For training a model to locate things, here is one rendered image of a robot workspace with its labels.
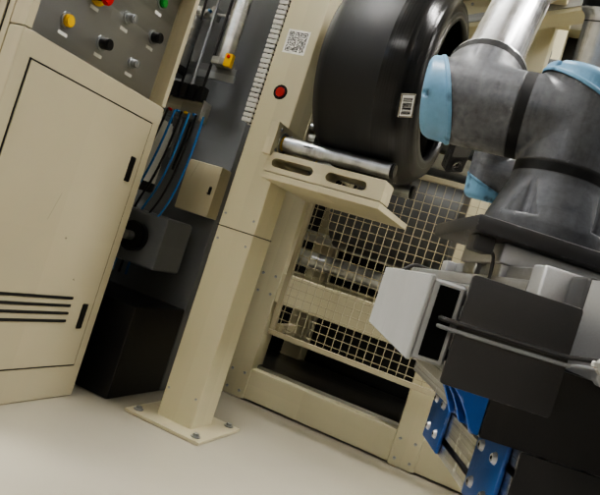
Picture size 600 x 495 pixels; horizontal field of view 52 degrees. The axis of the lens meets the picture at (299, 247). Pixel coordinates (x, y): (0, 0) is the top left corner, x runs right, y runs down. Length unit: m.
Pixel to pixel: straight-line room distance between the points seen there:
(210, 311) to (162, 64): 0.76
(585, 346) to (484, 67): 0.44
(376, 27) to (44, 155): 0.88
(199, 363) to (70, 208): 0.60
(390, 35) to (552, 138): 0.90
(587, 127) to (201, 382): 1.39
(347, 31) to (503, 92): 0.91
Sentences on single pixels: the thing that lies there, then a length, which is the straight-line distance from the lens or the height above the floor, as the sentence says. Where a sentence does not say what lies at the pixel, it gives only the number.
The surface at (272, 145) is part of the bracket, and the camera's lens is 1.78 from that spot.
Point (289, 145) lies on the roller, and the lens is 1.80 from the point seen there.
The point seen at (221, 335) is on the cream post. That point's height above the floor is 0.31.
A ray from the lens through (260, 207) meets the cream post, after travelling 1.87.
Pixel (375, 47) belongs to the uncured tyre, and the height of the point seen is 1.17.
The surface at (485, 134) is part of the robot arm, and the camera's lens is 0.86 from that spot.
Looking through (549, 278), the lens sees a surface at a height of 0.66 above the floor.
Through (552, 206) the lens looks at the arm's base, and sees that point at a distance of 0.81.
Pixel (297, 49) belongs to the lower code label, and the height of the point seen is 1.20.
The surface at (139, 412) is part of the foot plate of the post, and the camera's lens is 1.99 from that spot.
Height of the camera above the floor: 0.61
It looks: level
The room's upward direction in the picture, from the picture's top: 18 degrees clockwise
